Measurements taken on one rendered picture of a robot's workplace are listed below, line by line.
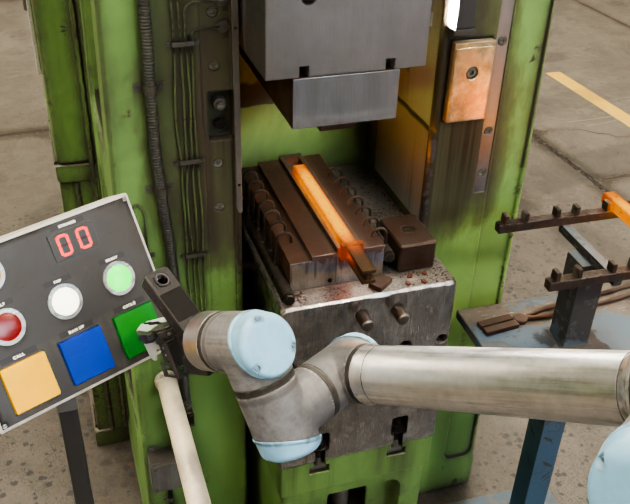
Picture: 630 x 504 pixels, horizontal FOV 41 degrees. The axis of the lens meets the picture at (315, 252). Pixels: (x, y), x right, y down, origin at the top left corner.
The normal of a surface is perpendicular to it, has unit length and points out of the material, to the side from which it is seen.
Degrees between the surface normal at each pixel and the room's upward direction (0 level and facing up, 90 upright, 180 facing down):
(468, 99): 90
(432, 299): 90
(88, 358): 60
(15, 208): 0
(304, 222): 0
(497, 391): 77
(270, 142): 90
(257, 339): 55
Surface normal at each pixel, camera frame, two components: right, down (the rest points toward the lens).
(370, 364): -0.69, -0.43
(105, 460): 0.03, -0.83
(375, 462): 0.31, 0.53
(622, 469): -0.69, 0.28
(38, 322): 0.61, -0.05
